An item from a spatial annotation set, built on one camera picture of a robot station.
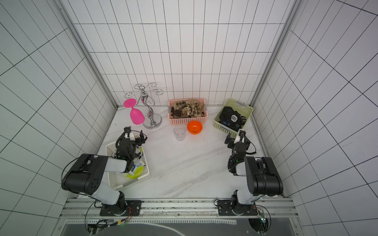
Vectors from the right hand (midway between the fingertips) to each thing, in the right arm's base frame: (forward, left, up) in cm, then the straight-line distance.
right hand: (239, 133), depth 90 cm
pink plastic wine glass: (+3, +65, +10) cm, 65 cm away
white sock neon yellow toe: (-25, +60, -4) cm, 65 cm away
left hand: (-3, +68, -1) cm, 68 cm away
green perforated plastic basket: (+10, +13, -5) cm, 17 cm away
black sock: (+13, +3, -2) cm, 13 cm away
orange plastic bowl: (+8, +29, -7) cm, 31 cm away
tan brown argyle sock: (+23, +28, -3) cm, 37 cm away
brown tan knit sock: (+19, +42, -3) cm, 46 cm away
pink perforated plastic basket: (+20, +39, -3) cm, 44 cm away
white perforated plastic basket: (-30, +71, -8) cm, 78 cm away
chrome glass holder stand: (+14, +62, -9) cm, 64 cm away
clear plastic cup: (+4, +39, -7) cm, 40 cm away
